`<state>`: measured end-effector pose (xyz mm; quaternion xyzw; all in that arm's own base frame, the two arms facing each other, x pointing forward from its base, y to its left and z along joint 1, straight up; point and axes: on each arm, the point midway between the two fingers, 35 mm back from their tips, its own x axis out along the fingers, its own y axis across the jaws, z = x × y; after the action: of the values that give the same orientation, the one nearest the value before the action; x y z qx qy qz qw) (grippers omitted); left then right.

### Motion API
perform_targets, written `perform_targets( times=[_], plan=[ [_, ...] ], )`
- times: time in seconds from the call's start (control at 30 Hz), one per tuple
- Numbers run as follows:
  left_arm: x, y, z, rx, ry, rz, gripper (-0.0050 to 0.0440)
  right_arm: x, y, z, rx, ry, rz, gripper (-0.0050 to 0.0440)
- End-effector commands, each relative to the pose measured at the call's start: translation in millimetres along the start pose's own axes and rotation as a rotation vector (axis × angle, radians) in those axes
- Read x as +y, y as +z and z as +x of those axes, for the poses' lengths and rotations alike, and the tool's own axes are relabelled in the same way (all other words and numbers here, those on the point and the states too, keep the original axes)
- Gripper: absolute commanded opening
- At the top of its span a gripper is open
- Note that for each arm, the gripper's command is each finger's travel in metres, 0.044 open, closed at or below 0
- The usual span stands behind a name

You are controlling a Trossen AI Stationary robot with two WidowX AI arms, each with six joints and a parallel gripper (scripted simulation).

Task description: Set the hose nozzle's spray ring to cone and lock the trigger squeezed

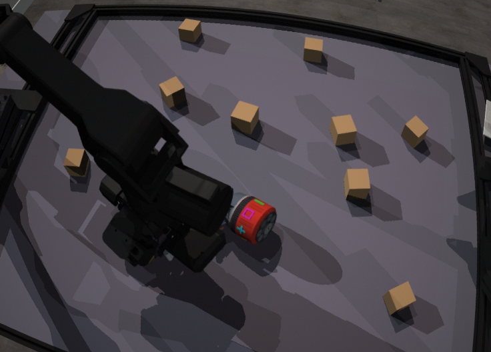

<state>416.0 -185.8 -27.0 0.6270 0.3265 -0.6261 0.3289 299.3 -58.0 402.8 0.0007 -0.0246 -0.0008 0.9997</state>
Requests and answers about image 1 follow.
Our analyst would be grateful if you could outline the tan cube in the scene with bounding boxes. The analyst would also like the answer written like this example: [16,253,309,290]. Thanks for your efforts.
[383,281,416,315]
[344,169,370,199]
[63,149,90,177]
[330,115,357,146]
[401,116,429,148]
[231,101,259,135]
[159,77,186,108]
[304,37,323,63]
[178,19,202,43]

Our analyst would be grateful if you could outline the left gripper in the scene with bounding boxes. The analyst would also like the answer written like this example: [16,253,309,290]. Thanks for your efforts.
[99,175,226,273]

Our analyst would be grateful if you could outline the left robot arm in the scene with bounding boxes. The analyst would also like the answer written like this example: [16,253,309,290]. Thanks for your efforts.
[0,3,233,267]

